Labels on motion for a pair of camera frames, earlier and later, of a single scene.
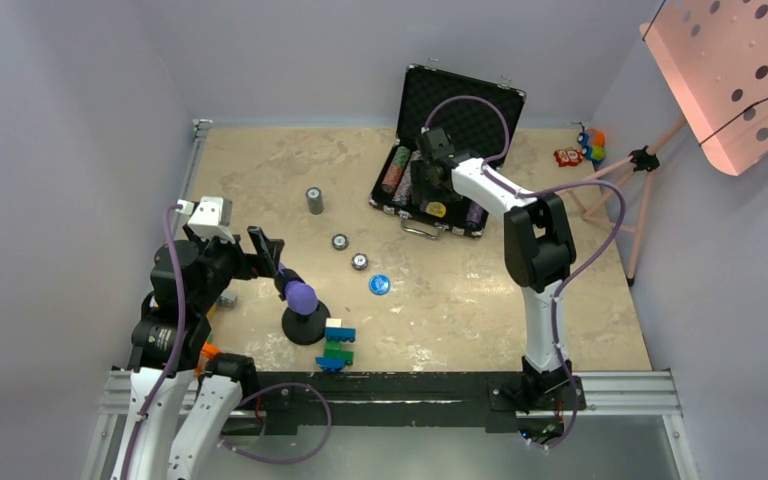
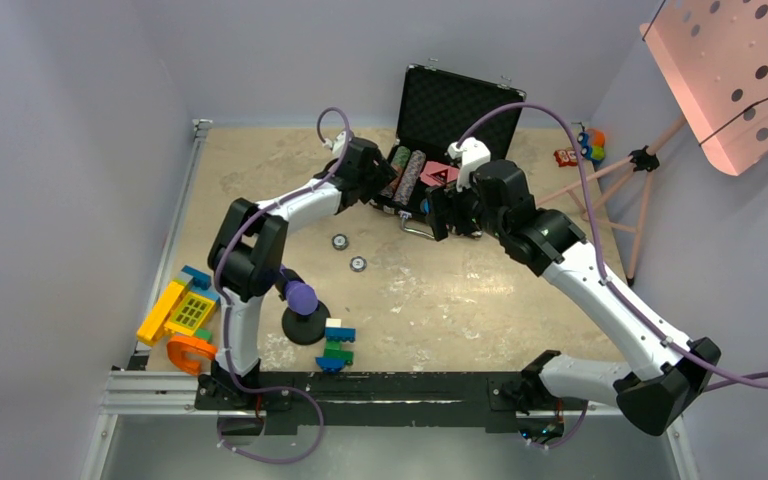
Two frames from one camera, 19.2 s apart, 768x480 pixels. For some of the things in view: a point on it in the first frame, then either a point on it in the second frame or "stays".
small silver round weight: (340, 241) stays
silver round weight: (359, 261) stays
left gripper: (267, 250) to (381, 175)
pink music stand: (739, 69) stays
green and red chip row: (396, 171) stays
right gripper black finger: (421, 194) to (436, 211)
